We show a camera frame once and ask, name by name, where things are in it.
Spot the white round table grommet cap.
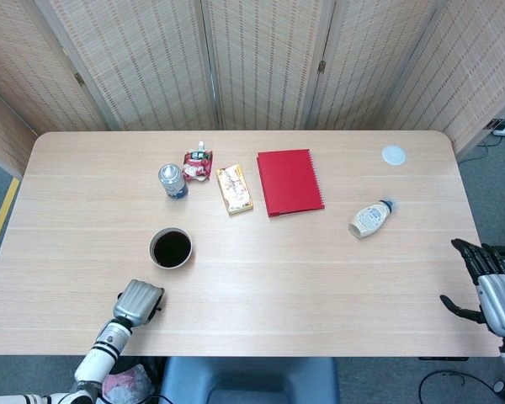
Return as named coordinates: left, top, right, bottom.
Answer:
left=381, top=145, right=407, bottom=167

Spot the left silver and black robot hand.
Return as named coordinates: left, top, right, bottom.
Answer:
left=111, top=279, right=166, bottom=329

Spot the red and white snack pouch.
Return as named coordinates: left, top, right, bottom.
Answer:
left=182, top=141, right=215, bottom=183

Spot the woven bamboo folding screen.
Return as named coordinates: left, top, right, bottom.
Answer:
left=0, top=0, right=505, bottom=180

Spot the white bowl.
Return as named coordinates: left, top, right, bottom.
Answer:
left=147, top=226, right=194, bottom=270

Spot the white squeeze bottle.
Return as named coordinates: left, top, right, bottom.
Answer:
left=348, top=197, right=399, bottom=240

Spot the silver and blue drink can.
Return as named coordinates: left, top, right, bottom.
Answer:
left=157, top=163, right=190, bottom=200

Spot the pink and clear plastic bag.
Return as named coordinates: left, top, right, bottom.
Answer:
left=100, top=364, right=155, bottom=404

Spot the black floor cable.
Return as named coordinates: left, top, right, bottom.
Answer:
left=418, top=369, right=502, bottom=404

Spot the yellow curry box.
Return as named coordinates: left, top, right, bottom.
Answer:
left=215, top=163, right=255, bottom=217

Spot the red spiral notebook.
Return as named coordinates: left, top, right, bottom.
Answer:
left=255, top=148, right=326, bottom=219

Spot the right silver and black robot hand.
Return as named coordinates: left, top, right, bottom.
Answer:
left=439, top=237, right=505, bottom=338

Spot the yellow floor tape strip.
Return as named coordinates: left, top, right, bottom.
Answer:
left=0, top=177, right=21, bottom=274

